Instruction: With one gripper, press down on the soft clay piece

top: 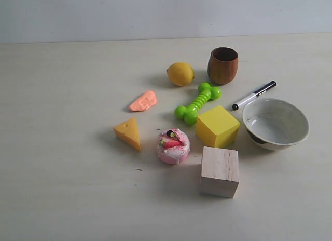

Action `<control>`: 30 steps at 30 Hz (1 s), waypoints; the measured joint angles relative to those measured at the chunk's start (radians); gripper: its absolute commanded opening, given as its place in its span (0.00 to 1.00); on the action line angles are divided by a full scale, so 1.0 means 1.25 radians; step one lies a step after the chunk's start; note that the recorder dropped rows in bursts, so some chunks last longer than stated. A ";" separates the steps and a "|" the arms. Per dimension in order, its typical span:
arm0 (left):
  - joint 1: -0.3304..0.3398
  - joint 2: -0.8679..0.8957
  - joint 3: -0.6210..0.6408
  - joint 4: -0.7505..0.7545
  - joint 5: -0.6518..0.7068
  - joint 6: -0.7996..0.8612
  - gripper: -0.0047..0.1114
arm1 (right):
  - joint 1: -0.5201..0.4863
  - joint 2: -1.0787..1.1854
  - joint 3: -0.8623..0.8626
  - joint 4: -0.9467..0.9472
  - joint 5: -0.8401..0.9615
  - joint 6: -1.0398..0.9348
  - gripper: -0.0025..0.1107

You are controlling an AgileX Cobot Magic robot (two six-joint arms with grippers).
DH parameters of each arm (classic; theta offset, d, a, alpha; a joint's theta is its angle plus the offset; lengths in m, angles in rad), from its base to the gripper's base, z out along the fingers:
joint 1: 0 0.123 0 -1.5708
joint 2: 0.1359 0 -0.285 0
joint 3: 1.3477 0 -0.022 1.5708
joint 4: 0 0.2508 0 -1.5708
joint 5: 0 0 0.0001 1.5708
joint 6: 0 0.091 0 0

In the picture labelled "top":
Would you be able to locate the yellow cube block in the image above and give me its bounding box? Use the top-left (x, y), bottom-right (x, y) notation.
top-left (196, 105), bottom-right (240, 148)

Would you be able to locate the pink strawberry cake toy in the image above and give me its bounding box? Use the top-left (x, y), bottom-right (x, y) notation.
top-left (156, 128), bottom-right (190, 165)

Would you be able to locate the yellow cheese wedge toy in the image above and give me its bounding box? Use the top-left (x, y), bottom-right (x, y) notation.
top-left (113, 118), bottom-right (141, 151)

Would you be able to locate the light wooden cube block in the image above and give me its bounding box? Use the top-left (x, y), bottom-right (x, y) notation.
top-left (199, 146), bottom-right (239, 198)

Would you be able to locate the yellow lemon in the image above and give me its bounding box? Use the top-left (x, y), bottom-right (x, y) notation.
top-left (167, 62), bottom-right (195, 86)

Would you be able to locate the white ceramic bowl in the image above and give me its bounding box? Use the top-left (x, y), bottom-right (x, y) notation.
top-left (242, 98), bottom-right (310, 151)

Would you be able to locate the black and white marker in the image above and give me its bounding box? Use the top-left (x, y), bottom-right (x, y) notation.
top-left (231, 80), bottom-right (277, 111)

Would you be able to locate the green bone dog toy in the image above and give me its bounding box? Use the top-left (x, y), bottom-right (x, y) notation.
top-left (174, 82), bottom-right (222, 126)

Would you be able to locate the orange salmon-coloured toy piece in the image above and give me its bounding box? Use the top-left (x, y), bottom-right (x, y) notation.
top-left (129, 90), bottom-right (157, 112)

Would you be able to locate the brown wooden cup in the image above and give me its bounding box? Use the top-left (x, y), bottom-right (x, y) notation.
top-left (207, 47), bottom-right (238, 85)

